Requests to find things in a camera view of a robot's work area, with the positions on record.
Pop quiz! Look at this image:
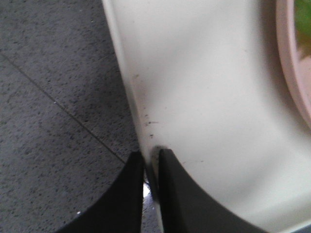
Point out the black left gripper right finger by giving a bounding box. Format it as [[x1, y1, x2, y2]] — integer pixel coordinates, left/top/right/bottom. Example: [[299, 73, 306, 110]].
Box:
[[158, 149, 263, 233]]

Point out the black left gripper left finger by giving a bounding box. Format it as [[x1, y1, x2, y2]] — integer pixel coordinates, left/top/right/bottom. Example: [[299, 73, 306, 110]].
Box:
[[58, 151, 144, 233]]

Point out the pink round plate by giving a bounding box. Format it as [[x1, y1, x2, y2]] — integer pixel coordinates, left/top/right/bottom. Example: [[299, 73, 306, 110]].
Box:
[[276, 0, 311, 126]]

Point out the cream bear serving tray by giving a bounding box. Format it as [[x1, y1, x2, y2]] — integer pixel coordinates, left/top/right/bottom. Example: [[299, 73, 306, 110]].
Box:
[[103, 0, 311, 233]]

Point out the green lettuce leaf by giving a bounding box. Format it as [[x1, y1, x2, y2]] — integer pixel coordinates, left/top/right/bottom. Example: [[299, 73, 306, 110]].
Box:
[[294, 0, 311, 48]]

